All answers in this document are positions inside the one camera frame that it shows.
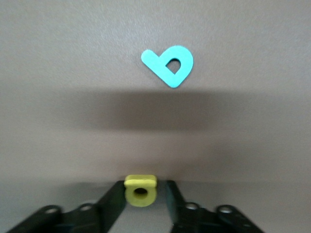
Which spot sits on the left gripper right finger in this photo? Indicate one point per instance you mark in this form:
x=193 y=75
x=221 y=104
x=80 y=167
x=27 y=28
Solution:
x=194 y=218

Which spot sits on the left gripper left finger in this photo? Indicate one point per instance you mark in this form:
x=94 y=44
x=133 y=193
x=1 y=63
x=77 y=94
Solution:
x=97 y=218

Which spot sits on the yellow foam letter d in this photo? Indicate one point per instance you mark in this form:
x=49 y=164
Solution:
x=141 y=180

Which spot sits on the teal foam letter b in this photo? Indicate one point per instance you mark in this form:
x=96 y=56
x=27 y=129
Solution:
x=155 y=64

